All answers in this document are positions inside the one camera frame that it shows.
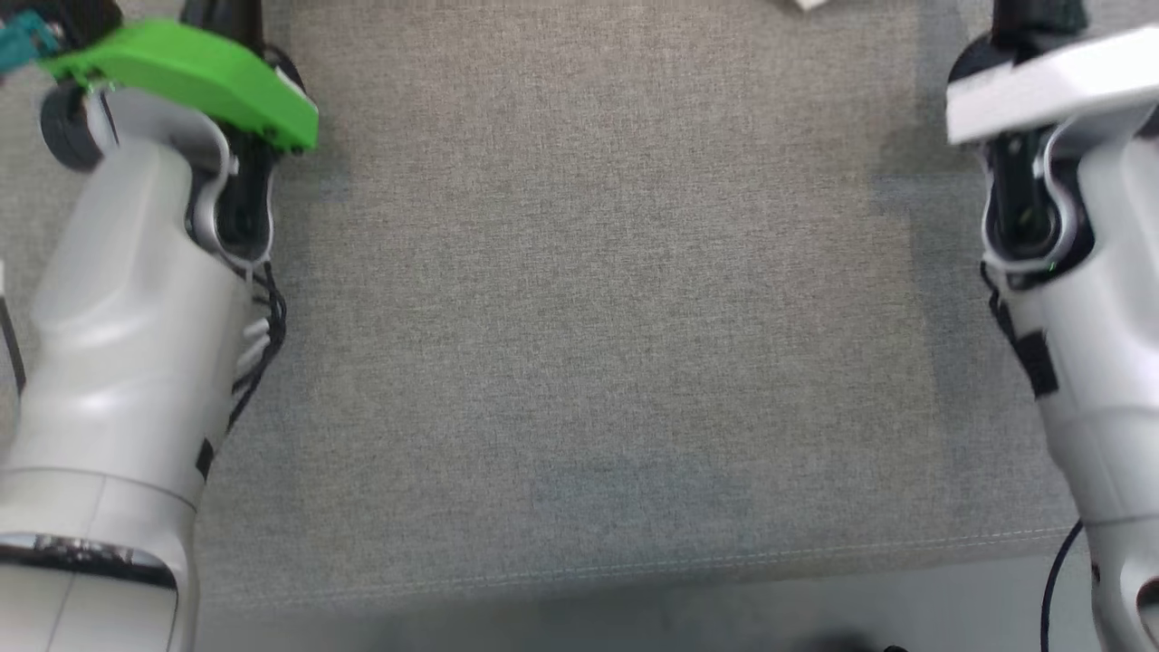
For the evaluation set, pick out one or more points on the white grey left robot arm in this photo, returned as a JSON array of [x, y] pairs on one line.
[[118, 362]]

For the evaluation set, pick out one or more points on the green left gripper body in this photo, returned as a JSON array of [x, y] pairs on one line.
[[190, 77]]

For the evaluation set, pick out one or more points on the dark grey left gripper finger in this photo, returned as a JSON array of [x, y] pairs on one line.
[[222, 23]]

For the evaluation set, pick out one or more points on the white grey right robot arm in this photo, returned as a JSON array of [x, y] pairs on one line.
[[1096, 344]]

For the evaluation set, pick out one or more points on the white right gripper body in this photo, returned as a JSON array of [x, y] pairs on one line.
[[1050, 86]]

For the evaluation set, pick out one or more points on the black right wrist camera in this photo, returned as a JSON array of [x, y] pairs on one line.
[[1037, 18]]

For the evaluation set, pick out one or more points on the grey fabric sofa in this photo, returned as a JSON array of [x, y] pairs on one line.
[[589, 317]]

